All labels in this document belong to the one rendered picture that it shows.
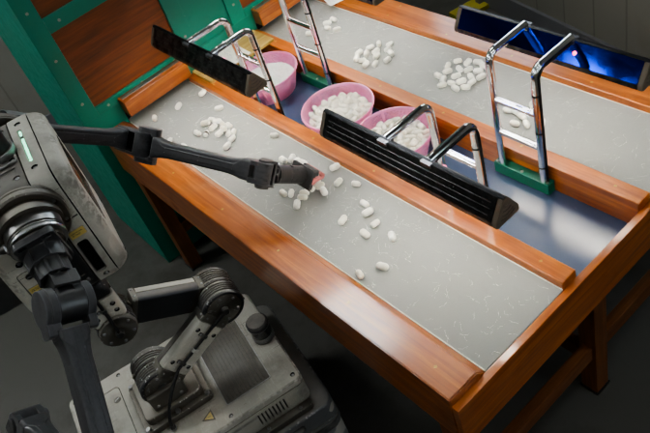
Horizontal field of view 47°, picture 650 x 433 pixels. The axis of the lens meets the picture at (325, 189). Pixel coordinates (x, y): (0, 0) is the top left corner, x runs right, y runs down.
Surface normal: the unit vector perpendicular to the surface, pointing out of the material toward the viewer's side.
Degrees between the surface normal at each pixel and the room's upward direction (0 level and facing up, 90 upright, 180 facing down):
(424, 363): 0
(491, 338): 0
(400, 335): 0
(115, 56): 90
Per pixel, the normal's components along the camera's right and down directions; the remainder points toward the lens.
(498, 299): -0.26, -0.71
